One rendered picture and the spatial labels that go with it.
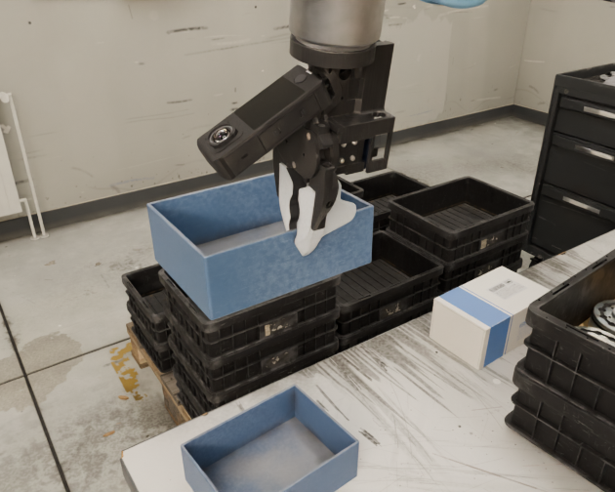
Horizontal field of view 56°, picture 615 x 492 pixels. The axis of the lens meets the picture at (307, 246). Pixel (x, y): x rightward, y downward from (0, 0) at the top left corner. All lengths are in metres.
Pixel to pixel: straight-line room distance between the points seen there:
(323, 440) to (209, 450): 0.17
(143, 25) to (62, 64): 0.45
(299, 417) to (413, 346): 0.29
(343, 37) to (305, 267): 0.24
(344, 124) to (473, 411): 0.64
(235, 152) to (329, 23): 0.12
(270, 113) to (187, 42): 2.85
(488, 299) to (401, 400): 0.26
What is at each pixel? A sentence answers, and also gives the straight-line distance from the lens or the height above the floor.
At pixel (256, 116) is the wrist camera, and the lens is 0.49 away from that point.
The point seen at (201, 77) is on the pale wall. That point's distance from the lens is 3.39.
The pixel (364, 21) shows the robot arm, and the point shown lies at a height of 1.33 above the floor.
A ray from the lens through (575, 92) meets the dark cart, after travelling 2.47.
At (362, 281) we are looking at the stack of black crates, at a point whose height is 0.38.
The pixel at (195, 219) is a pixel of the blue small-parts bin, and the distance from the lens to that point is 0.69.
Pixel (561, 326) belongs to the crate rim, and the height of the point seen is 0.93.
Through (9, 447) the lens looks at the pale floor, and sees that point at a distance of 2.09.
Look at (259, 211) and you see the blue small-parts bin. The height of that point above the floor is 1.09.
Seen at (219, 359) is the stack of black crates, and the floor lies 0.48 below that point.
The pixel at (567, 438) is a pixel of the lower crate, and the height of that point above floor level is 0.75.
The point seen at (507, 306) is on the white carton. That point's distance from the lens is 1.12.
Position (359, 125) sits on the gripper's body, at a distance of 0.51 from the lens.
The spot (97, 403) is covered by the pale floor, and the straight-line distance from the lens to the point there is 2.13.
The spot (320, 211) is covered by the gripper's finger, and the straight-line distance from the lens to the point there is 0.52.
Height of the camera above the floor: 1.40
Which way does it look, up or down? 29 degrees down
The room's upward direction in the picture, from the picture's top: straight up
